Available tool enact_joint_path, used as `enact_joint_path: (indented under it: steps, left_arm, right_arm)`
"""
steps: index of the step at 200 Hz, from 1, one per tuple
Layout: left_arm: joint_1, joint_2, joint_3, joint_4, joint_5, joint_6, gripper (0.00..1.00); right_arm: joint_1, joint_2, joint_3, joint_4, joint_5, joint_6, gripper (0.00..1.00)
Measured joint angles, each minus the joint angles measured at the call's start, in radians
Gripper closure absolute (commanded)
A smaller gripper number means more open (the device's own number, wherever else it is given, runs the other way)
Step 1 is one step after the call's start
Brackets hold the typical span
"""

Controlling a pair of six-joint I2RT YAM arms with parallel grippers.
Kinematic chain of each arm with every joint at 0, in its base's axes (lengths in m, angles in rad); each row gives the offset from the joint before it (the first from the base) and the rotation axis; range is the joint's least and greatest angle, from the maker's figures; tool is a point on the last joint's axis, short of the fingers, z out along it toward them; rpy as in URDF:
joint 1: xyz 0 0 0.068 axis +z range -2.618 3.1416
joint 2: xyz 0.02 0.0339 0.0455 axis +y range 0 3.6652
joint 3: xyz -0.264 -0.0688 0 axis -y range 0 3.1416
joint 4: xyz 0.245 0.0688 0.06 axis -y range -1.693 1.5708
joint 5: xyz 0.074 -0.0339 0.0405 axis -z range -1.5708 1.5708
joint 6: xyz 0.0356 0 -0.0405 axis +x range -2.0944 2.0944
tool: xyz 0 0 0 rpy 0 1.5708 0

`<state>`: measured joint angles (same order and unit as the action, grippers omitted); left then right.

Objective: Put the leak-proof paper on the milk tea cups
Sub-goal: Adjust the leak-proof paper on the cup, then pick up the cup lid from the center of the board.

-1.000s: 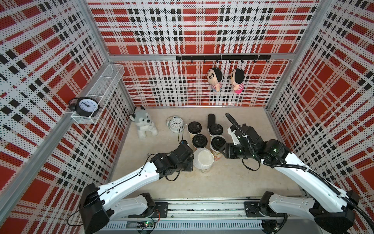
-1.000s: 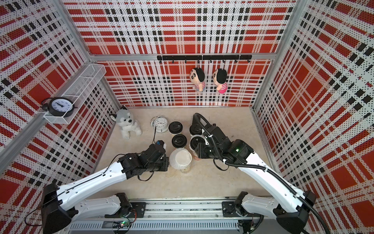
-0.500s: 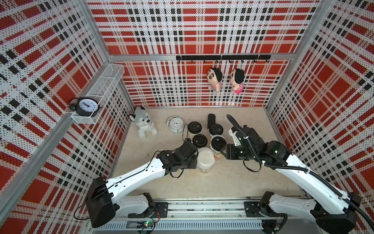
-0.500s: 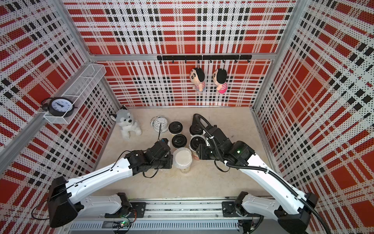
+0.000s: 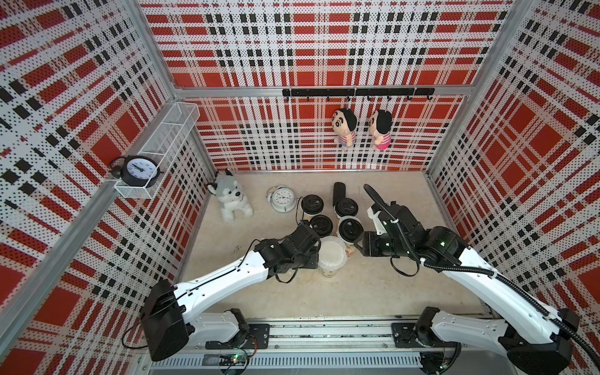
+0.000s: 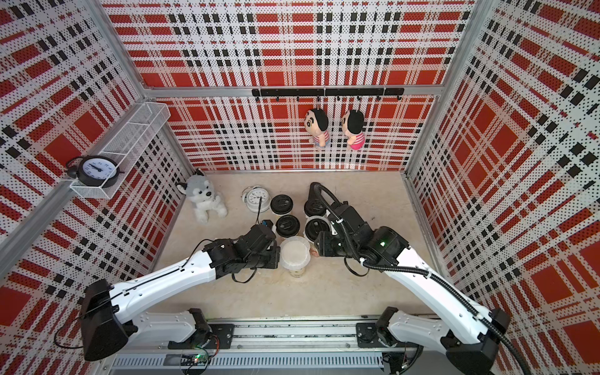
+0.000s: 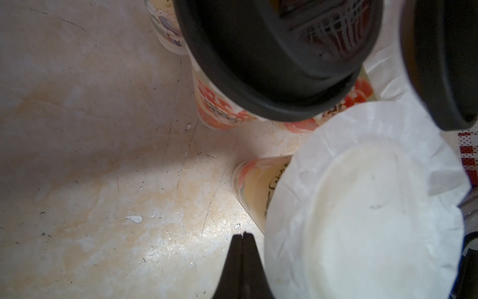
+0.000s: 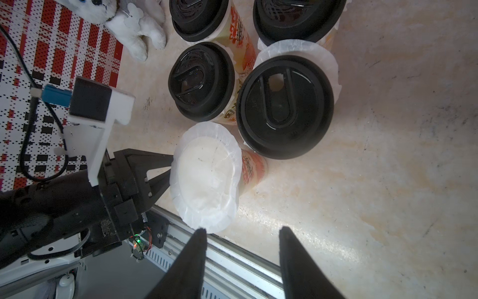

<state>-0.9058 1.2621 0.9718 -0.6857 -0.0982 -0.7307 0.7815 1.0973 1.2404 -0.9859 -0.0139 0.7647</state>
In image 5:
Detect black glasses case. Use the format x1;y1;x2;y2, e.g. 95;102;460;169
332;182;346;206

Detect green circuit board with wires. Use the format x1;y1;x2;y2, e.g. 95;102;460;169
202;347;257;375

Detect grey husky plush toy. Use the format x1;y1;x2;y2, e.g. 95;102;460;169
207;169;254;223

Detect black cup lid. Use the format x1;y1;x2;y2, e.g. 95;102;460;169
309;214;334;238
337;217;364;244
334;198;359;218
300;195;324;217

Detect hanging doll pink shirt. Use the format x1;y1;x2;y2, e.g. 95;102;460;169
368;109;392;151

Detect white twin-bell alarm clock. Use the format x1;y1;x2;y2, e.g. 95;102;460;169
267;185;298;213

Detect black alarm clock on shelf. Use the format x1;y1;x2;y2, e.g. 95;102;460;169
109;156;161;188

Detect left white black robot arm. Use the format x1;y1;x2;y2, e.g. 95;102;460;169
140;220;321;362

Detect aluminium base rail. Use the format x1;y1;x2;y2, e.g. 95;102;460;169
132;317;519;374

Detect paper cup red flowers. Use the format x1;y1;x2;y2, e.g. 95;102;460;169
345;245;358;257

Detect white wire wall shelf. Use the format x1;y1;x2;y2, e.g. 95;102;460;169
115;102;199;200

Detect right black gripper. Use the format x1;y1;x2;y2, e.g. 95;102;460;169
354;230;413;259

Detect translucent paper disc front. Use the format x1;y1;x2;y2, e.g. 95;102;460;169
318;236;348;270

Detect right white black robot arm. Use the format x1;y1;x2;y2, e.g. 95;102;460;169
358;202;599;374

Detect black wall hook rail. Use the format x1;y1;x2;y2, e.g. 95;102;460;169
282;87;435;99

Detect hanging boy doll striped shirt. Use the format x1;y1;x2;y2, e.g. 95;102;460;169
332;109;357;148

